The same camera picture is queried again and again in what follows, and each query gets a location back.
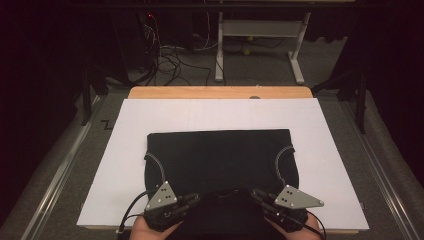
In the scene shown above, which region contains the white metal stand frame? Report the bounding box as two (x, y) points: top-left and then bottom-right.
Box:
(214, 11), (312, 86)

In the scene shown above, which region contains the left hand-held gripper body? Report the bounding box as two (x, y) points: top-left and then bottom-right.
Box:
(143, 180), (188, 233)

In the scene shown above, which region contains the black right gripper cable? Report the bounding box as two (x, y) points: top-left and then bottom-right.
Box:
(293, 209), (328, 240)

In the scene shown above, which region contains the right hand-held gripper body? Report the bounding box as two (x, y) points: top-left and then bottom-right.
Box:
(264, 184), (325, 234)

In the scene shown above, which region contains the person's left hand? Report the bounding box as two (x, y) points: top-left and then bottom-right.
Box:
(128, 214), (184, 240)

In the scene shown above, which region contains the white table cover board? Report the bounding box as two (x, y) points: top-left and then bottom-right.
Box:
(76, 97), (370, 232)

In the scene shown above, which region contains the person's right hand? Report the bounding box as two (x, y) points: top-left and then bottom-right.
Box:
(265, 213), (324, 240)

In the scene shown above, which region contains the metal floor rail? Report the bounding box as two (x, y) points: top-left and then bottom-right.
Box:
(19, 94), (103, 240)
(338, 99), (422, 240)

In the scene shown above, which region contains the black floor stand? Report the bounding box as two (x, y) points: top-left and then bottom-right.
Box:
(80, 61), (110, 127)
(311, 64), (369, 135)

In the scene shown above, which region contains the tangle of floor cables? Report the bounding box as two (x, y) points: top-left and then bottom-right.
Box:
(141, 12), (214, 87)

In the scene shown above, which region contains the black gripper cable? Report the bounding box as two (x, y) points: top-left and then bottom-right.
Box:
(293, 209), (328, 240)
(115, 190), (150, 236)

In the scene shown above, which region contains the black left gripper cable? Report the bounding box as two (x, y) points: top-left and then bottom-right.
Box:
(115, 190), (150, 236)

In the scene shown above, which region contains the black knit vest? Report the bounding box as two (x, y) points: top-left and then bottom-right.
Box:
(143, 128), (300, 240)

